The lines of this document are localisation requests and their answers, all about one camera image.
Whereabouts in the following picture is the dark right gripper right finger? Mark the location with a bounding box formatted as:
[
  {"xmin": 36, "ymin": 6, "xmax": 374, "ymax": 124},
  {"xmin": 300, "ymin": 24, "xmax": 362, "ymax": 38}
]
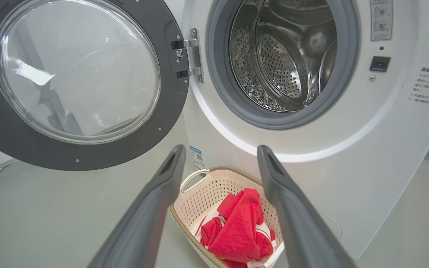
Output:
[{"xmin": 257, "ymin": 145, "xmax": 356, "ymax": 268}]

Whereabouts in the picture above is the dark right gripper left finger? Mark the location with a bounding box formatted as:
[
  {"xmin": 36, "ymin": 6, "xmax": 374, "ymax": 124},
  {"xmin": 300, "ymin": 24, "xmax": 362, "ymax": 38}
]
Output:
[{"xmin": 88, "ymin": 144, "xmax": 187, "ymax": 268}]

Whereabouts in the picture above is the red garment with white stripes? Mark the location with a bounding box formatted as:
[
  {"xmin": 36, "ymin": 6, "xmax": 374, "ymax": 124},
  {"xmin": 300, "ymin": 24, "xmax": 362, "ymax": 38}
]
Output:
[
  {"xmin": 200, "ymin": 188, "xmax": 274, "ymax": 263},
  {"xmin": 194, "ymin": 212, "xmax": 286, "ymax": 268}
]

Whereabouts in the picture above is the black round glass washer door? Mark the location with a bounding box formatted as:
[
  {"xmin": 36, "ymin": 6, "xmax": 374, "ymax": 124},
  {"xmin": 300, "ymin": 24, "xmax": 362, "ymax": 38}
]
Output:
[{"xmin": 0, "ymin": 0, "xmax": 190, "ymax": 172}]

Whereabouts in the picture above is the cream perforated laundry basket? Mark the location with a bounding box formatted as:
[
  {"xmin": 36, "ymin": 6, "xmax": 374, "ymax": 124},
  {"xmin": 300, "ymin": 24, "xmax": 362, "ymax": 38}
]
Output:
[{"xmin": 169, "ymin": 166, "xmax": 286, "ymax": 268}]

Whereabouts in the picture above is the white front-load washing machine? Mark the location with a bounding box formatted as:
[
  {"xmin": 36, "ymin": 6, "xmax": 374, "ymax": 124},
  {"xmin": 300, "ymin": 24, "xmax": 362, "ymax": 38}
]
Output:
[{"xmin": 162, "ymin": 0, "xmax": 429, "ymax": 261}]

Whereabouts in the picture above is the stainless steel washing machine drum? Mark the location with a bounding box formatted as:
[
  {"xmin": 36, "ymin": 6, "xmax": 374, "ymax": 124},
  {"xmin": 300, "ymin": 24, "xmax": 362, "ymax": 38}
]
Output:
[{"xmin": 229, "ymin": 0, "xmax": 338, "ymax": 112}]

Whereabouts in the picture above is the silver door hinge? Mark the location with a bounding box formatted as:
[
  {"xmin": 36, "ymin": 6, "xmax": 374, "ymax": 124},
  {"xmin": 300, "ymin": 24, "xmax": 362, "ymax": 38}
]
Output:
[{"xmin": 171, "ymin": 28, "xmax": 204, "ymax": 83}]

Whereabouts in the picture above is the black door latch socket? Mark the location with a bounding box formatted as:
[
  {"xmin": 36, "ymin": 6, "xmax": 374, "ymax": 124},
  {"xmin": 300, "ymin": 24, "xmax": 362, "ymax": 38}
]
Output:
[{"xmin": 369, "ymin": 56, "xmax": 391, "ymax": 73}]

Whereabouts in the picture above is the blue energy label sticker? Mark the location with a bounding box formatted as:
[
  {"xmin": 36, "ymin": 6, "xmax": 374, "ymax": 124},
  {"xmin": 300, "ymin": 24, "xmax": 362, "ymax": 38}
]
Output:
[{"xmin": 189, "ymin": 145, "xmax": 205, "ymax": 171}]

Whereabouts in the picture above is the grey instruction label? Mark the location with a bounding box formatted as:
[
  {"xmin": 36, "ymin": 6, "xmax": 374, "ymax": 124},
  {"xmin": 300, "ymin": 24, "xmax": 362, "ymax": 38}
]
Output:
[{"xmin": 370, "ymin": 0, "xmax": 393, "ymax": 41}]

